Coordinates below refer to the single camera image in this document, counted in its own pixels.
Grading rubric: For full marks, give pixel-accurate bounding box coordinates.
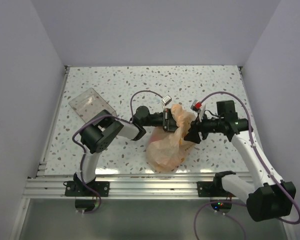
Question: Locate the aluminium mounting rail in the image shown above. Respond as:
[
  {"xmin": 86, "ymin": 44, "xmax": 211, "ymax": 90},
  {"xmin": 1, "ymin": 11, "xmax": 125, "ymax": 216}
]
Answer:
[{"xmin": 22, "ymin": 172, "xmax": 215, "ymax": 200}]

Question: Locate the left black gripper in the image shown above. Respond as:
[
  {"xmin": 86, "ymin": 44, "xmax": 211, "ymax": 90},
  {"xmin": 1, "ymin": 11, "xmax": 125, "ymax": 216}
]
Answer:
[{"xmin": 142, "ymin": 108, "xmax": 186, "ymax": 133}]

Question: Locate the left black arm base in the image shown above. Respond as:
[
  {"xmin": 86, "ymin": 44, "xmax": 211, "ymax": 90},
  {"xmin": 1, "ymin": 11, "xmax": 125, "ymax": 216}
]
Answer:
[{"xmin": 63, "ymin": 174, "xmax": 110, "ymax": 197}]

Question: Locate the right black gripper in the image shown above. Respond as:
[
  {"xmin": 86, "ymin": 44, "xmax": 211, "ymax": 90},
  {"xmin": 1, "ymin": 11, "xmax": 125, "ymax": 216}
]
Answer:
[{"xmin": 183, "ymin": 112, "xmax": 224, "ymax": 144}]

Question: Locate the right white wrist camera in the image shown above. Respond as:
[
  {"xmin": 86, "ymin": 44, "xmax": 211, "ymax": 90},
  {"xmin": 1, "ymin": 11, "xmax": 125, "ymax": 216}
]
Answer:
[{"xmin": 190, "ymin": 100, "xmax": 206, "ymax": 120}]

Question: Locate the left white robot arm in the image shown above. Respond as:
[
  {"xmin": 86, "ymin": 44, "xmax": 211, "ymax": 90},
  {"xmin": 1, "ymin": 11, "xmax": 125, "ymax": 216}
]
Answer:
[{"xmin": 72, "ymin": 106, "xmax": 178, "ymax": 197}]

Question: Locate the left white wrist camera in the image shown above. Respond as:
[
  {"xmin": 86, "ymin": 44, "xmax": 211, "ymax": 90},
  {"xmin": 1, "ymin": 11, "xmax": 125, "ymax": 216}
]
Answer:
[{"xmin": 161, "ymin": 95, "xmax": 172, "ymax": 106}]

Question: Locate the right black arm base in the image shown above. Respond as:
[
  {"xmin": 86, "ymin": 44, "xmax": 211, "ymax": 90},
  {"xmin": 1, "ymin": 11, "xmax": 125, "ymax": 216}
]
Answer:
[{"xmin": 196, "ymin": 170, "xmax": 241, "ymax": 198}]

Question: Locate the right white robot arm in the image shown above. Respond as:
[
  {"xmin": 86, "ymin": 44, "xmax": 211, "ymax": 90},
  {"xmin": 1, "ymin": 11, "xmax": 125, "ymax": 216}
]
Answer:
[{"xmin": 184, "ymin": 100, "xmax": 296, "ymax": 222}]

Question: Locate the orange translucent plastic bag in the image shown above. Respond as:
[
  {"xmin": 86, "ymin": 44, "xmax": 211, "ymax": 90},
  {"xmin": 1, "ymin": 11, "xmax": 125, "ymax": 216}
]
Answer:
[{"xmin": 146, "ymin": 104, "xmax": 196, "ymax": 173}]

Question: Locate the clear plastic tray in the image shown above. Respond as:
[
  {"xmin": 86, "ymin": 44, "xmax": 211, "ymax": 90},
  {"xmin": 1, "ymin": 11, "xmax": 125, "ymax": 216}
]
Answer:
[{"xmin": 69, "ymin": 87, "xmax": 117, "ymax": 123}]

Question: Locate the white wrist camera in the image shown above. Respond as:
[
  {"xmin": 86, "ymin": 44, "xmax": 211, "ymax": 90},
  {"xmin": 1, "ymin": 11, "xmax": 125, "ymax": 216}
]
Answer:
[
  {"xmin": 161, "ymin": 95, "xmax": 172, "ymax": 106},
  {"xmin": 190, "ymin": 100, "xmax": 206, "ymax": 120}
]

